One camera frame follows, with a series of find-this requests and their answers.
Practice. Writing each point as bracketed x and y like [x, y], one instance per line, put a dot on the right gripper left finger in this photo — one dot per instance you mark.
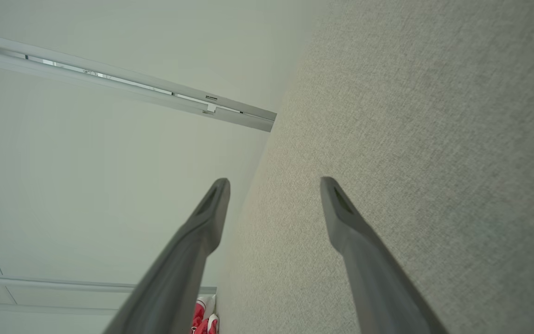
[179, 278]

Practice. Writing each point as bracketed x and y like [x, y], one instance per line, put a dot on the red white jersey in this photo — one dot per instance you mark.
[197, 315]

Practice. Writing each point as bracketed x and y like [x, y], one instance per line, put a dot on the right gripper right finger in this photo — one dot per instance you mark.
[373, 278]

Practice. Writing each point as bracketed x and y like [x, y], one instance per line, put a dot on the grey metal partition post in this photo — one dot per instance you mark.
[230, 113]

